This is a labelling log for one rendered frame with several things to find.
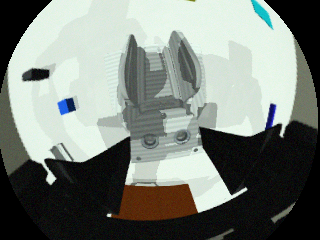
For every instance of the teal flat rectangular plate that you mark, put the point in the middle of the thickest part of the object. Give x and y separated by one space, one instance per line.
260 11

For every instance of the blue flat bar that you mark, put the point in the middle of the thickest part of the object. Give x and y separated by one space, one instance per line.
271 114

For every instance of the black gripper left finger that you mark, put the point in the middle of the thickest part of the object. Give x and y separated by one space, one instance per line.
102 177

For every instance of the small blue block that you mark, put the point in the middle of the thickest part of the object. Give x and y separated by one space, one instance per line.
66 106

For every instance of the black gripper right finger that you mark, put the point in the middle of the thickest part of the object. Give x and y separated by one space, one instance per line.
234 156

